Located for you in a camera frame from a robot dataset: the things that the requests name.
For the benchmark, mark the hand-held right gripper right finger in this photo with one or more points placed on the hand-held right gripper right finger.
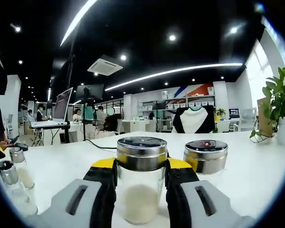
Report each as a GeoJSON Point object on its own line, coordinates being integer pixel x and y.
{"type": "Point", "coordinates": [178, 204]}

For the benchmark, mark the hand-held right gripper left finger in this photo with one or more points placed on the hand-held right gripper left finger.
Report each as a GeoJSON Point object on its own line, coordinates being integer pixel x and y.
{"type": "Point", "coordinates": [102, 202]}

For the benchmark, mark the short seasoning bottle white powder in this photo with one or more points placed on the short seasoning bottle white powder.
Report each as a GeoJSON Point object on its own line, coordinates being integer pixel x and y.
{"type": "Point", "coordinates": [7, 177]}

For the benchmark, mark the tall seasoning bottle pale powder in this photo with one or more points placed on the tall seasoning bottle pale powder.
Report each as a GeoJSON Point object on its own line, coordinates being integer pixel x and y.
{"type": "Point", "coordinates": [140, 206]}

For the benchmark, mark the short seasoning bottle beige powder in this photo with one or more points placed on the short seasoning bottle beige powder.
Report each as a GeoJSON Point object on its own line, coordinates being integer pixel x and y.
{"type": "Point", "coordinates": [26, 180]}

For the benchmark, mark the tall seasoning bottle brown powder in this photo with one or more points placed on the tall seasoning bottle brown powder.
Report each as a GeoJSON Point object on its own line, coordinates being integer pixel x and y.
{"type": "Point", "coordinates": [204, 164]}

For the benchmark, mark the black laptop stand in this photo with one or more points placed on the black laptop stand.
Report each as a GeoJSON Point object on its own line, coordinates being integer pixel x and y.
{"type": "Point", "coordinates": [66, 135]}

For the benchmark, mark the open silver laptop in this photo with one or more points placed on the open silver laptop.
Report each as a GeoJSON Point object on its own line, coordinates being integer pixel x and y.
{"type": "Point", "coordinates": [61, 107]}

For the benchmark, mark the black white mannequin bust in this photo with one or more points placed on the black white mannequin bust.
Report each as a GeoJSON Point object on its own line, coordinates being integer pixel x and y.
{"type": "Point", "coordinates": [192, 121]}

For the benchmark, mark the teal panel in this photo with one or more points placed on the teal panel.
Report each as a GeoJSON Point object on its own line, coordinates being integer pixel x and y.
{"type": "Point", "coordinates": [89, 112]}

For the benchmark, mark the small plant yellow pot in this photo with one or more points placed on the small plant yellow pot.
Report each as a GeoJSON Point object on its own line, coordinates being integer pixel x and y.
{"type": "Point", "coordinates": [219, 114]}

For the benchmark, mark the row of white storage bins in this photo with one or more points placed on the row of white storage bins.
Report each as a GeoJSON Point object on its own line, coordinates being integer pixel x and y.
{"type": "Point", "coordinates": [190, 105]}

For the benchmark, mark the small monitor blue screen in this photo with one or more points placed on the small monitor blue screen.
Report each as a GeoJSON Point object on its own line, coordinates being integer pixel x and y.
{"type": "Point", "coordinates": [234, 112]}

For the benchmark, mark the metal shelving unit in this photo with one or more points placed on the metal shelving unit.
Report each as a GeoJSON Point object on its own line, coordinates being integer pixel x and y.
{"type": "Point", "coordinates": [192, 96]}

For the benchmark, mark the black monitor on stand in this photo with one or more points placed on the black monitor on stand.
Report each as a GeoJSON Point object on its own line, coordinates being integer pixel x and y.
{"type": "Point", "coordinates": [90, 92]}

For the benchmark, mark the brown cardboard box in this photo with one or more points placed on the brown cardboard box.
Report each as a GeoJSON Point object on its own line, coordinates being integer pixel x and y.
{"type": "Point", "coordinates": [263, 118]}

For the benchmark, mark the white ceiling light strip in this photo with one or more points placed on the white ceiling light strip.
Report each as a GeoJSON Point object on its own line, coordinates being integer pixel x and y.
{"type": "Point", "coordinates": [85, 11]}
{"type": "Point", "coordinates": [180, 70]}

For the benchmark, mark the ceiling air conditioner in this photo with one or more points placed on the ceiling air conditioner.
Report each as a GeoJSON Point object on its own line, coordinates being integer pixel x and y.
{"type": "Point", "coordinates": [104, 65]}

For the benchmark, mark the green plant in white pot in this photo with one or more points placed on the green plant in white pot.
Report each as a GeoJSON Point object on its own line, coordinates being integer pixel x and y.
{"type": "Point", "coordinates": [282, 95]}

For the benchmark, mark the window with white blinds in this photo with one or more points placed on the window with white blinds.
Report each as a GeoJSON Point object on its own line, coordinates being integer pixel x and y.
{"type": "Point", "coordinates": [259, 76]}

